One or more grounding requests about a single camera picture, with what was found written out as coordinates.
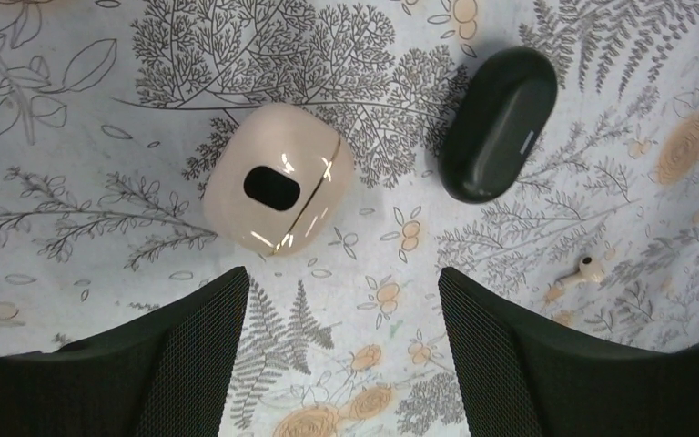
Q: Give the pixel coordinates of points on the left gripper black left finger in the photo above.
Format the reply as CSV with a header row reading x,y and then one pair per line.
x,y
165,373

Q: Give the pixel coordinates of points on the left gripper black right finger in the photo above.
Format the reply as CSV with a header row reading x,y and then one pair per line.
x,y
521,374

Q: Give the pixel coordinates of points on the pink earbud charging case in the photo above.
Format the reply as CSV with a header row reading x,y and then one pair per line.
x,y
280,178

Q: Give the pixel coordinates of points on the black earbud charging case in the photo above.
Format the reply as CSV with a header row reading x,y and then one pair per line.
x,y
506,106

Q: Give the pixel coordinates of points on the floral table mat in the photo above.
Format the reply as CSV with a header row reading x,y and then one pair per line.
x,y
113,114

